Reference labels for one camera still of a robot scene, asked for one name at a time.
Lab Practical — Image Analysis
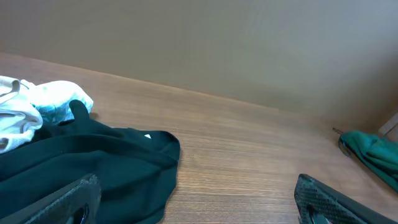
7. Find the dark green cloth garment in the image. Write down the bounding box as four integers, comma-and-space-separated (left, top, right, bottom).
333, 128, 397, 192

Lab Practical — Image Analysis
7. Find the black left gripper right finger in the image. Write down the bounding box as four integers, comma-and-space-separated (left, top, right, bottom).
294, 174, 397, 224

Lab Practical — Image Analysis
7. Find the black garment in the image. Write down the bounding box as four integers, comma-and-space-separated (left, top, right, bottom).
1, 100, 180, 223

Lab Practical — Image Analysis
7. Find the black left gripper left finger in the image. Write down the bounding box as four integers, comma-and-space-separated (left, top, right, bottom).
1, 174, 101, 224

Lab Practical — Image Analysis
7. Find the white folded garment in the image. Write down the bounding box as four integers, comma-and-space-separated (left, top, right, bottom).
1, 76, 43, 153

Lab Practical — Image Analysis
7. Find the white crumpled cloth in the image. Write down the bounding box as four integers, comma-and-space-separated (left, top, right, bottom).
21, 80, 94, 124

